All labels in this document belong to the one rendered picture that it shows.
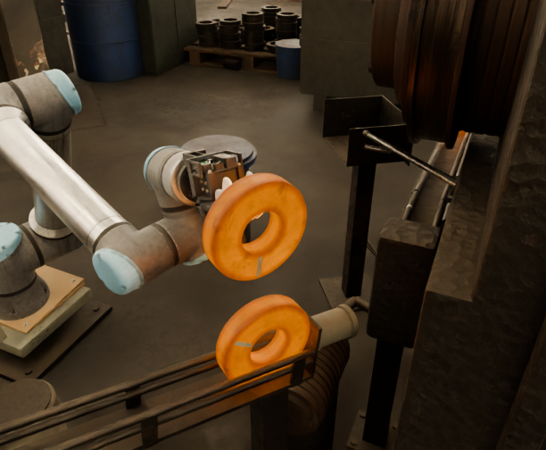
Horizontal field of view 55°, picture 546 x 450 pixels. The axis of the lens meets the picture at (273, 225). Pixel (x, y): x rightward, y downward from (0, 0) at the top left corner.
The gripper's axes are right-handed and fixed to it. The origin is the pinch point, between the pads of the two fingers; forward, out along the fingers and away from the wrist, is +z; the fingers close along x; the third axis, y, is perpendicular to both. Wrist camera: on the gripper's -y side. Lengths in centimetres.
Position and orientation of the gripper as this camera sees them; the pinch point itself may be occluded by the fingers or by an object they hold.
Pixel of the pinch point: (255, 215)
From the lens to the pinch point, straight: 71.3
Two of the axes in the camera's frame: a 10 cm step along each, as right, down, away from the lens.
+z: 5.0, 2.1, -8.4
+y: -1.3, -9.4, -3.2
